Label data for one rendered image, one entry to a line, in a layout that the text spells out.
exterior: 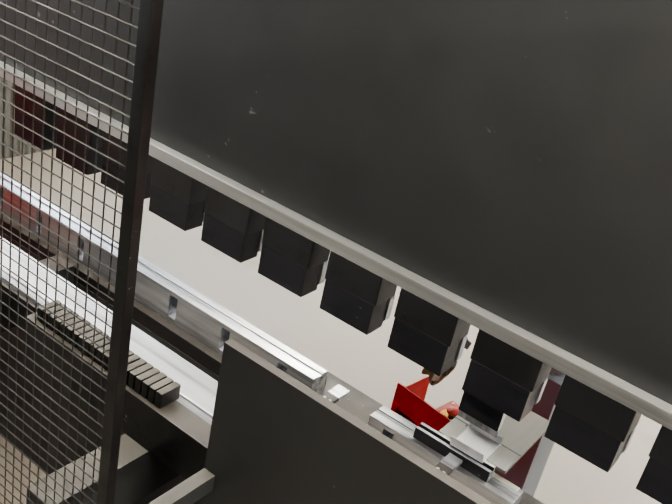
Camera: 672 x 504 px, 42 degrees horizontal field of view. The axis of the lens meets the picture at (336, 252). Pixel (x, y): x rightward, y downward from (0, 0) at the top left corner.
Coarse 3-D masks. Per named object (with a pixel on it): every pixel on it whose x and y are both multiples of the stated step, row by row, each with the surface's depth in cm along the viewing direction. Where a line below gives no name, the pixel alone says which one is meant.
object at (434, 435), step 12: (420, 432) 202; (432, 432) 202; (432, 444) 201; (444, 444) 199; (444, 456) 200; (456, 456) 197; (468, 456) 198; (468, 468) 196; (480, 468) 194; (492, 468) 195
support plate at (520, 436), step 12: (456, 420) 208; (504, 420) 211; (528, 420) 213; (540, 420) 214; (444, 432) 203; (456, 432) 203; (504, 432) 207; (516, 432) 208; (528, 432) 209; (540, 432) 210; (504, 444) 203; (516, 444) 204; (528, 444) 205; (492, 456) 198; (504, 456) 199; (516, 456) 200; (504, 468) 195
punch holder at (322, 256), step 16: (272, 224) 209; (272, 240) 211; (288, 240) 207; (304, 240) 204; (272, 256) 212; (288, 256) 209; (304, 256) 206; (320, 256) 208; (272, 272) 213; (288, 272) 210; (304, 272) 207; (320, 272) 212; (288, 288) 212; (304, 288) 210
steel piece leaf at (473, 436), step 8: (472, 424) 205; (464, 432) 204; (472, 432) 204; (480, 432) 205; (464, 440) 201; (472, 440) 202; (480, 440) 202; (488, 440) 203; (496, 440) 203; (480, 448) 200; (488, 448) 200; (496, 448) 201; (488, 456) 197
